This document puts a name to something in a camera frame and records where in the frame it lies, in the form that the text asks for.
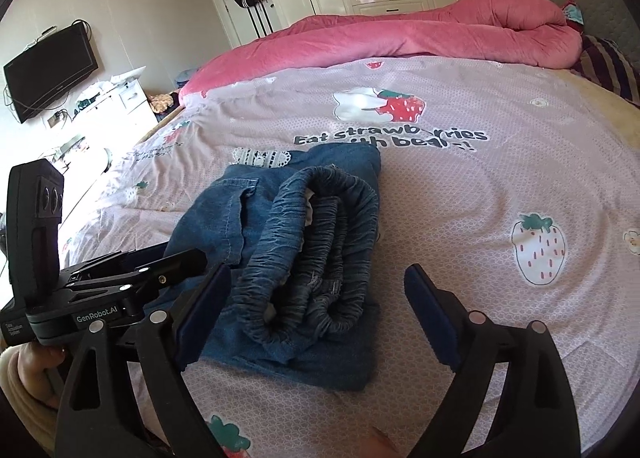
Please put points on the pink strawberry printed bed sheet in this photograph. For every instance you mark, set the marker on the pink strawberry printed bed sheet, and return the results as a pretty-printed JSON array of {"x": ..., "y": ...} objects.
[{"x": 500, "y": 188}]

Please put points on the wall socket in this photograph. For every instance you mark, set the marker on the wall socket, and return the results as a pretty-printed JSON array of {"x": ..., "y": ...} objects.
[{"x": 56, "y": 120}]

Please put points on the white door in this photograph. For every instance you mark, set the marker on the white door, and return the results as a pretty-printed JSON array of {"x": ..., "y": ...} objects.
[{"x": 270, "y": 18}]

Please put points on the black flat television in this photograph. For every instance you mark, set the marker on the black flat television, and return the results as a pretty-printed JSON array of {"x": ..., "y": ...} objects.
[{"x": 50, "y": 70}]

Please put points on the white dresser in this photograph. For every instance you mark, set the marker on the white dresser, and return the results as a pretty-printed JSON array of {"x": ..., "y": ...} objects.
[{"x": 132, "y": 98}]

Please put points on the silver laptop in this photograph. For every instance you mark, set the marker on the silver laptop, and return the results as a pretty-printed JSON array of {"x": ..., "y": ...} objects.
[{"x": 127, "y": 77}]

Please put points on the person's right hand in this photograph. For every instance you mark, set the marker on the person's right hand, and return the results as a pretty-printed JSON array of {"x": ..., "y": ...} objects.
[{"x": 385, "y": 445}]

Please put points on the teal cloth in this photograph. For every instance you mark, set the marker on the teal cloth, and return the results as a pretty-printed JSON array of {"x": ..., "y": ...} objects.
[{"x": 572, "y": 14}]

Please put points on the blue denim skirt with lace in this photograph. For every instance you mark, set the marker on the blue denim skirt with lace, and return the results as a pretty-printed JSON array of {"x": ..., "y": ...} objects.
[{"x": 300, "y": 238}]

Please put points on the floral patterned cloth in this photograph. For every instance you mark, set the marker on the floral patterned cloth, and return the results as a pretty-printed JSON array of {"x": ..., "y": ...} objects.
[{"x": 161, "y": 103}]

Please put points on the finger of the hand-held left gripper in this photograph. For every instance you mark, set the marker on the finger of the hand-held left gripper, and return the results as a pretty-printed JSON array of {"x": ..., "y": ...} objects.
[
  {"x": 170, "y": 270},
  {"x": 115, "y": 262}
]

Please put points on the beige blanket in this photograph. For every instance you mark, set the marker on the beige blanket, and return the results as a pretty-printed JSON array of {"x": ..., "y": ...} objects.
[{"x": 625, "y": 118}]

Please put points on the pink quilt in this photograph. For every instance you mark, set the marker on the pink quilt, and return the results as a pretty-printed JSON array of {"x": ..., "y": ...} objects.
[{"x": 375, "y": 38}]

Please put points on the striped pillow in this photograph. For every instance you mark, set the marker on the striped pillow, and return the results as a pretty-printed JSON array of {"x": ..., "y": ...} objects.
[{"x": 605, "y": 63}]

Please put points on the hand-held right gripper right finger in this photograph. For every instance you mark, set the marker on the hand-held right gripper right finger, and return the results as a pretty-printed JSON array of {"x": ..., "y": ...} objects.
[{"x": 435, "y": 318}]

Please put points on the wooden bed frame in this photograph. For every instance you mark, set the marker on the wooden bed frame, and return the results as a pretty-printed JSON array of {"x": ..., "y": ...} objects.
[{"x": 160, "y": 124}]

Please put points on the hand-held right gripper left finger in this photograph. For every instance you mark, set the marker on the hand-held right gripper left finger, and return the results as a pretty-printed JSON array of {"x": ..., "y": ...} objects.
[{"x": 200, "y": 318}]

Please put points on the person's left hand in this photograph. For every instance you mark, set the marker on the person's left hand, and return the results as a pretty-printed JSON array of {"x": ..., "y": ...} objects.
[{"x": 37, "y": 368}]

